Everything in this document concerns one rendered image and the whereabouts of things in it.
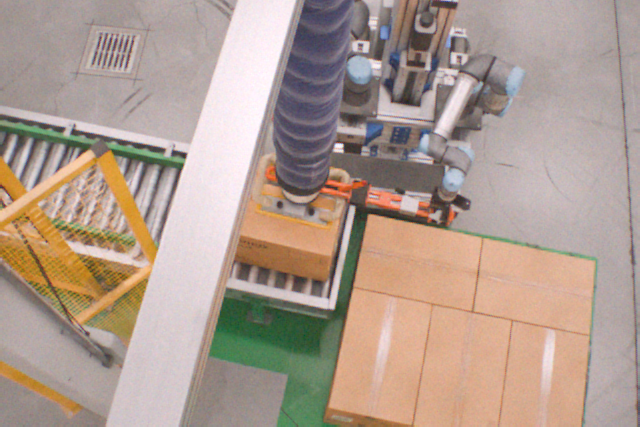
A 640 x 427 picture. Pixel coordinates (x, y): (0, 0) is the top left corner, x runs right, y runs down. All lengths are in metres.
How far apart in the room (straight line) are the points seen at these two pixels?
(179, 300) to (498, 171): 3.75
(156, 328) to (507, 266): 2.96
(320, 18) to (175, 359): 1.17
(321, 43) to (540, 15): 3.45
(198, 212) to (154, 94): 3.73
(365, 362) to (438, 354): 0.35
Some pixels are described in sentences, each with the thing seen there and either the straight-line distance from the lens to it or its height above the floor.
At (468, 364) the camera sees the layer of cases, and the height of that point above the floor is 0.54.
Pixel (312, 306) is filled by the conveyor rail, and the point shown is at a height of 0.58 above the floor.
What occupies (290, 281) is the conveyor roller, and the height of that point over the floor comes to 0.55.
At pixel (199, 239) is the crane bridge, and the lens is 1.15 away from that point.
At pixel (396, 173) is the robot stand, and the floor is 0.21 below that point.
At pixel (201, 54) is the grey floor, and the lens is 4.99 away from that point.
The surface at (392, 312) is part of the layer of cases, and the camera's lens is 3.73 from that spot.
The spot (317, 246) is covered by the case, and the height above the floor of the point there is 0.95.
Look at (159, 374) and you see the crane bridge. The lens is 1.10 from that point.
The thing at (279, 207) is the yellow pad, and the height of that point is 1.11.
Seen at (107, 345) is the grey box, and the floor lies 1.77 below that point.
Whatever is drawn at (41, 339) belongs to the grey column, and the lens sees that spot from 2.01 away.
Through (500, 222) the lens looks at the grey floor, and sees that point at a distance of 4.60.
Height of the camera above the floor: 4.12
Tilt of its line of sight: 66 degrees down
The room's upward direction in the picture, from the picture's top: 6 degrees clockwise
